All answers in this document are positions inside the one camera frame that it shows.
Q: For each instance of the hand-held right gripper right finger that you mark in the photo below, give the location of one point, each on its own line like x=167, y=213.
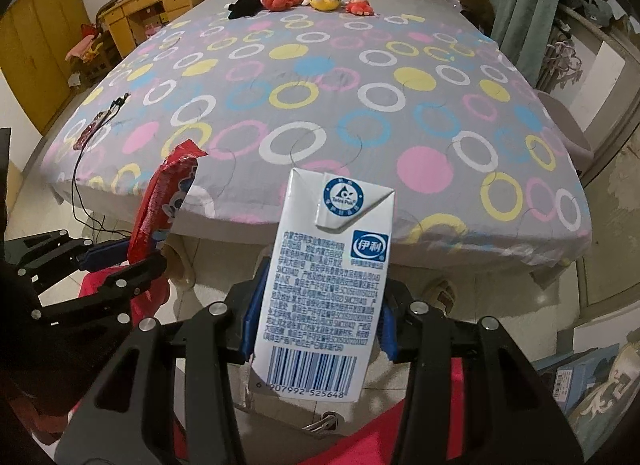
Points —
x=387, y=335

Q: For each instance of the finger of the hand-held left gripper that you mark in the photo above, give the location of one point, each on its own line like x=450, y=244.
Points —
x=107, y=254
x=145, y=270

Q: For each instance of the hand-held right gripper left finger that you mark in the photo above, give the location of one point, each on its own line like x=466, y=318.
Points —
x=248, y=330

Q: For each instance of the red snack packet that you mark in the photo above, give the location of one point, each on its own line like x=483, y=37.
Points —
x=160, y=195

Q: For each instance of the white blue milk carton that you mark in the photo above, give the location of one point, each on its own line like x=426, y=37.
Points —
x=320, y=295

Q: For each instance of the person's left leg red pants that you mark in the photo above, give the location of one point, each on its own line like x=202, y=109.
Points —
x=155, y=300

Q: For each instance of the person's leg red pants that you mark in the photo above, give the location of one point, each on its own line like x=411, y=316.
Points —
x=155, y=300
x=380, y=430

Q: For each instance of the person's right leg red pants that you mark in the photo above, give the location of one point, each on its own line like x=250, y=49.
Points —
x=380, y=430

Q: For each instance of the phone with red case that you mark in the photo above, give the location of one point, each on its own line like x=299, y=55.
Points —
x=90, y=130

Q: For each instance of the blue cardboard box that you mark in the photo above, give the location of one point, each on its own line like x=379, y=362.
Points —
x=575, y=375

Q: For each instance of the pink clothes pile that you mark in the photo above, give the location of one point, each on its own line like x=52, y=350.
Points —
x=85, y=47

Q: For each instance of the white cardboard box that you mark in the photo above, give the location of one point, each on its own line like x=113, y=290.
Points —
x=600, y=332

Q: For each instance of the yellow wooden wardrobe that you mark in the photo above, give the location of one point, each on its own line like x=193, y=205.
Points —
x=40, y=45

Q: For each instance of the green patterned cloth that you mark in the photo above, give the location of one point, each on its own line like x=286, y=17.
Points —
x=610, y=395

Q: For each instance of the wooden desk with drawers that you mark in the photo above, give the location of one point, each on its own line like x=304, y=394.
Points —
x=150, y=5

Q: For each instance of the beige chair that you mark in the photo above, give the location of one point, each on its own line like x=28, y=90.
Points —
x=565, y=130

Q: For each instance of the grey bed sheet coloured rings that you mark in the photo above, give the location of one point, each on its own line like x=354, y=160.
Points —
x=350, y=60

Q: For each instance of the black white plush toy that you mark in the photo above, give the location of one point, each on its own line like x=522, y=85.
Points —
x=245, y=5

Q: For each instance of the yellow plush toy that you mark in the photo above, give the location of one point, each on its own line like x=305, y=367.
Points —
x=322, y=1

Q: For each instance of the small red plush toy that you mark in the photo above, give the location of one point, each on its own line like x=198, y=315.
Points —
x=359, y=6

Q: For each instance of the dark brown plush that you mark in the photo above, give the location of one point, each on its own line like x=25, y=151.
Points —
x=470, y=7

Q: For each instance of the white shelf unit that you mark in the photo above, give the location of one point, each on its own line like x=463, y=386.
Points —
x=617, y=50

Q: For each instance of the grey cap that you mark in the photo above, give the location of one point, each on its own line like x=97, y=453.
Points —
x=602, y=10

